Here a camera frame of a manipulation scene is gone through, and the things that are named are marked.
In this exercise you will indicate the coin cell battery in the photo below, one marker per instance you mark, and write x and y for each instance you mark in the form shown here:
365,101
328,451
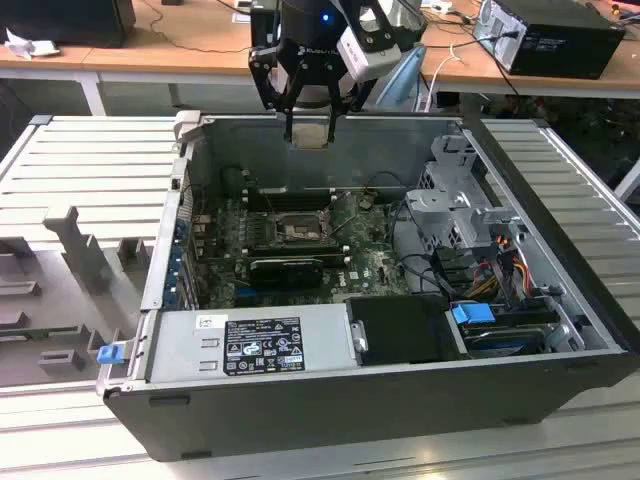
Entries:
365,202

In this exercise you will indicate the crumpled white paper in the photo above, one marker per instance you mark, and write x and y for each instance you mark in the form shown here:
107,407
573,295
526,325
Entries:
25,47

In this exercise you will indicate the grey metal drive cage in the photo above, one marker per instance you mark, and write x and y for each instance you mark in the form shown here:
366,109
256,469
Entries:
435,205

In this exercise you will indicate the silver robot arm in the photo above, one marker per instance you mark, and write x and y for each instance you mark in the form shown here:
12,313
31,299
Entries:
407,80

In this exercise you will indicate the grey power supply unit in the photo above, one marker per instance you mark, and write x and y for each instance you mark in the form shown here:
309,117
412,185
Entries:
175,350

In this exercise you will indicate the black cylinder board part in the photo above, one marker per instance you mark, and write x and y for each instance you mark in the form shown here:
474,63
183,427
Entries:
231,180

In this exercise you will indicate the white furniture leg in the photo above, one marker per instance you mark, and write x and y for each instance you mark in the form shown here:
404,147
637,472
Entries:
631,180

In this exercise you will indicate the blue disk carrier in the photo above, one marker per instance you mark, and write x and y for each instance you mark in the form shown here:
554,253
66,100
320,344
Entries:
472,316

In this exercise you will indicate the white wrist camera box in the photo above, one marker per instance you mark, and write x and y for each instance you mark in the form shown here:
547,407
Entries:
367,52

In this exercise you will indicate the black desktop computer tower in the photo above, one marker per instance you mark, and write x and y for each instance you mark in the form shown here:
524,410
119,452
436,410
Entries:
565,45

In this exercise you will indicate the black graphics card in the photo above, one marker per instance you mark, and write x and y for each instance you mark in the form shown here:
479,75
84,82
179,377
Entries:
285,272

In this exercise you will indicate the black open PC case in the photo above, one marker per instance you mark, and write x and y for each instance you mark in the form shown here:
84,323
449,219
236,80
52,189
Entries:
300,415

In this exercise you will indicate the silver square CPU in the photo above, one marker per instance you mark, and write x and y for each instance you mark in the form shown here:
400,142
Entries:
310,136

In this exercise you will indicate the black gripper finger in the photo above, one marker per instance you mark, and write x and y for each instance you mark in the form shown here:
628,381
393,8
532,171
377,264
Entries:
262,80
333,110

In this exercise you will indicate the black hard disk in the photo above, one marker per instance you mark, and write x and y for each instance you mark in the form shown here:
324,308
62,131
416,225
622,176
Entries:
500,342

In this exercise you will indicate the large black monitor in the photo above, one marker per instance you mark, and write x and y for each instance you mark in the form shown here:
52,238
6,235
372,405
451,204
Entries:
65,20

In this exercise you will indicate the wooden desk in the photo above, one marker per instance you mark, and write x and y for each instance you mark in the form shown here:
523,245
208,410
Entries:
200,60

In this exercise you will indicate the small black box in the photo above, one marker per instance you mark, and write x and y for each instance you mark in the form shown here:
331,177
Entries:
262,30

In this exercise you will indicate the blue case latch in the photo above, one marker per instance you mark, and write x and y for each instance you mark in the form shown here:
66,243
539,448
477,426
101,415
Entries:
110,354

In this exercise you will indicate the thin metal locking lever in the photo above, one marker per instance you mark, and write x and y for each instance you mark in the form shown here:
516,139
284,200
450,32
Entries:
337,201
271,202

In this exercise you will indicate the grey parts rack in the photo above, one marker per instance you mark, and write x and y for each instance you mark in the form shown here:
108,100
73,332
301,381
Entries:
60,280

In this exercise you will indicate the green motherboard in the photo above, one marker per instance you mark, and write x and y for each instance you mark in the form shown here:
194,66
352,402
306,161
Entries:
370,260

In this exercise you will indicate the black RAM slot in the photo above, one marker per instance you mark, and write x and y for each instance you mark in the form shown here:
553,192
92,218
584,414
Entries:
295,205
295,195
295,246
295,254

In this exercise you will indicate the black CPU socket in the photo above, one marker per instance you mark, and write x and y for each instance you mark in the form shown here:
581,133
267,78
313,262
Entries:
300,230

